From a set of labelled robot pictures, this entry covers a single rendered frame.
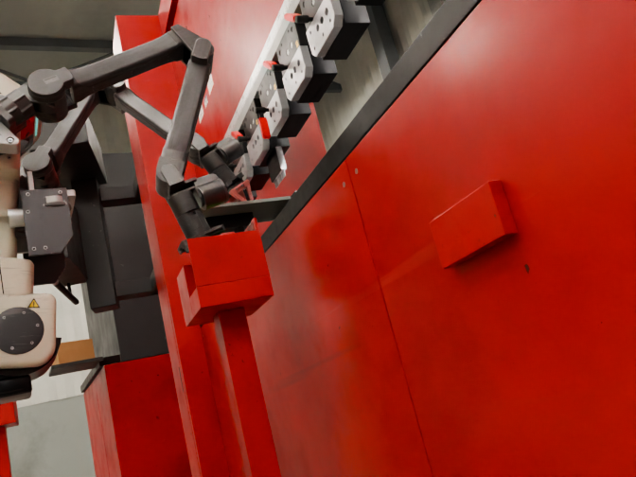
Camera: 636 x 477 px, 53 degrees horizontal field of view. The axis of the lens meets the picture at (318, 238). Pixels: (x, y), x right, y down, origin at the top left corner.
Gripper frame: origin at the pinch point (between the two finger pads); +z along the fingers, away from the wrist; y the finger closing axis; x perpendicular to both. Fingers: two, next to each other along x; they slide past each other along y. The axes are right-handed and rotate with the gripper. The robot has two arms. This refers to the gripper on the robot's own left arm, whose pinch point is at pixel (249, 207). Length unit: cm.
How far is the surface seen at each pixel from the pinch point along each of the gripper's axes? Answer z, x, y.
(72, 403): -45, 44, 704
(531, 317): 49, 28, -109
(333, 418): 55, 32, -36
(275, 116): -13.1, -14.5, -20.7
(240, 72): -36.8, -27.0, -0.5
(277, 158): -6.3, -14.7, -5.9
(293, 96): -11.1, -13.8, -35.4
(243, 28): -44, -31, -12
